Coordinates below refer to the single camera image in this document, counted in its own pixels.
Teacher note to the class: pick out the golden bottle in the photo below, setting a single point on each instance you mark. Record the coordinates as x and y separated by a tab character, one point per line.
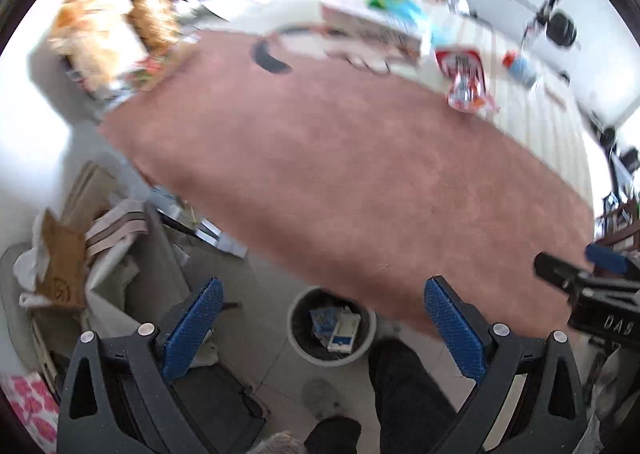
150	14

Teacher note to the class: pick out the brown cardboard box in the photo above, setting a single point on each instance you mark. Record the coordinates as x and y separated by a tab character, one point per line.
62	259

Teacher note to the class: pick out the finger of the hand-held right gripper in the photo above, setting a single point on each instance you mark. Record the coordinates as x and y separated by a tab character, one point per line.
607	258
555	270

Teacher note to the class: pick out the red snack box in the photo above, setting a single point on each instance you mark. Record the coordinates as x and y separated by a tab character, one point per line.
150	68

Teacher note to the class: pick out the white toothpaste box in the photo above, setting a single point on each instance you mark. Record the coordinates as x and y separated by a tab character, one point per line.
370	29

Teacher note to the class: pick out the blue plastic packaging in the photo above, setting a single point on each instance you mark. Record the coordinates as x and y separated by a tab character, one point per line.
324	321

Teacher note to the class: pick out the dark grey bag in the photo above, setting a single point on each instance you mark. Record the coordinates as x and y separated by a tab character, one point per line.
225	404

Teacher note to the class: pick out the red snack packet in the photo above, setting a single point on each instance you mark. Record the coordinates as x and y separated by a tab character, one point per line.
462	74

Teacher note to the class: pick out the pink floral bag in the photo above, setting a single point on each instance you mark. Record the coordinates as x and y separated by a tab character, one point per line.
30	409

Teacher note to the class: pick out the person's right forearm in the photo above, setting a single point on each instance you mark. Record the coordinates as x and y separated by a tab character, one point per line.
607	384

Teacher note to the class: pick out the person's dark trousers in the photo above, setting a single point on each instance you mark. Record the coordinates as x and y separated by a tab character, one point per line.
400	394

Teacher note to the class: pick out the green blue snack bag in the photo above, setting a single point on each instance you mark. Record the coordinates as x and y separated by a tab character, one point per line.
395	1

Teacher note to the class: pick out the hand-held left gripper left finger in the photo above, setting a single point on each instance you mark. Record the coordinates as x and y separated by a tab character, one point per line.
195	329

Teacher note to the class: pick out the beige stacked panels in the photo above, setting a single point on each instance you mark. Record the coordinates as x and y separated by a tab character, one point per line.
117	229

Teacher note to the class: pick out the white blue medicine box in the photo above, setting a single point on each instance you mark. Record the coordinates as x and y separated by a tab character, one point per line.
344	334

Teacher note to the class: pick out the yellow chip bag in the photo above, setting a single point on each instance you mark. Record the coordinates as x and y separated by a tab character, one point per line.
85	29

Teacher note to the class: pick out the white barbell rack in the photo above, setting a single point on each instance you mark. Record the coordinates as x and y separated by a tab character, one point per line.
542	6

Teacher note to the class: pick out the small blue white carton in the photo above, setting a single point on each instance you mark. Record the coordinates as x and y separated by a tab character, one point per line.
520	66

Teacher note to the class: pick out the barbell with black plates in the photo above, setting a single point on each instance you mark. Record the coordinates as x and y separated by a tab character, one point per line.
562	29

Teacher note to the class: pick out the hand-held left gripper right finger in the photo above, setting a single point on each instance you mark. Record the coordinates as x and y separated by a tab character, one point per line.
452	329

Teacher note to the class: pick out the grey round waste bin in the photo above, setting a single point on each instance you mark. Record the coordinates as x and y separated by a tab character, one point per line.
306	353

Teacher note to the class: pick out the cat print table mat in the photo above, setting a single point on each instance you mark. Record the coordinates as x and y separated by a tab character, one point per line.
350	174

